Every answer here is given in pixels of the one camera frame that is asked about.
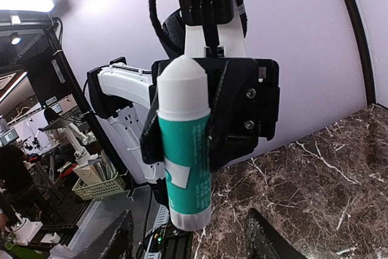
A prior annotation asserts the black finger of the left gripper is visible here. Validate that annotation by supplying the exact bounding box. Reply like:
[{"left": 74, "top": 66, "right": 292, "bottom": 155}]
[
  {"left": 208, "top": 58, "right": 258, "bottom": 172},
  {"left": 139, "top": 86, "right": 164, "bottom": 164}
]

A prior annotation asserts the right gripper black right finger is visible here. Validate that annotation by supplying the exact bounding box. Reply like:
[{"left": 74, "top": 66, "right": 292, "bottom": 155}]
[{"left": 244, "top": 208, "right": 306, "bottom": 259}]

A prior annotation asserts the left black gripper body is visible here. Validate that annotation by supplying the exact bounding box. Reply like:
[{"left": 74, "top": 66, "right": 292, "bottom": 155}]
[{"left": 152, "top": 57, "right": 279, "bottom": 140}]

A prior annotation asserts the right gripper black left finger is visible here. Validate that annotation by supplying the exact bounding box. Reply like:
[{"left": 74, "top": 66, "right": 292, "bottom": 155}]
[{"left": 74, "top": 210, "right": 134, "bottom": 259}]

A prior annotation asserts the white green glue stick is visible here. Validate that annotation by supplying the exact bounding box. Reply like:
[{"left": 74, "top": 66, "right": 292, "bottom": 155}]
[{"left": 157, "top": 55, "right": 212, "bottom": 232}]

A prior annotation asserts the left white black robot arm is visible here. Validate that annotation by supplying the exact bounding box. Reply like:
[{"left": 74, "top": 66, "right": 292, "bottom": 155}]
[{"left": 87, "top": 58, "right": 280, "bottom": 184}]

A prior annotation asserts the green plastic basket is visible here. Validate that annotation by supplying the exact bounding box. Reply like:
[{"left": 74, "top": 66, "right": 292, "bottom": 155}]
[{"left": 72, "top": 174, "right": 126, "bottom": 201}]

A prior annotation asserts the bright ceiling lamp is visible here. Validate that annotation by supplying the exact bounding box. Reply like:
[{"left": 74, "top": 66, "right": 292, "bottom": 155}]
[{"left": 1, "top": 0, "right": 55, "bottom": 13}]

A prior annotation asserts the white slotted cable duct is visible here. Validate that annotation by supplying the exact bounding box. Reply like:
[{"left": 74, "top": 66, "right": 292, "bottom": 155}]
[{"left": 67, "top": 201, "right": 101, "bottom": 251}]

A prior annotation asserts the right black frame post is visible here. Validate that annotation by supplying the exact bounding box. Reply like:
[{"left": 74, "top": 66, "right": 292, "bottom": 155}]
[{"left": 344, "top": 0, "right": 376, "bottom": 106}]

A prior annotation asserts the black frame post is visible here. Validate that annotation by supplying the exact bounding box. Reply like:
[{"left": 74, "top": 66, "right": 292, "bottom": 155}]
[
  {"left": 344, "top": 0, "right": 376, "bottom": 106},
  {"left": 44, "top": 17, "right": 135, "bottom": 190}
]

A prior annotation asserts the left black frame post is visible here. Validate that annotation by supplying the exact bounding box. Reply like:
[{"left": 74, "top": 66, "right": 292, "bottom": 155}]
[{"left": 44, "top": 17, "right": 135, "bottom": 190}]

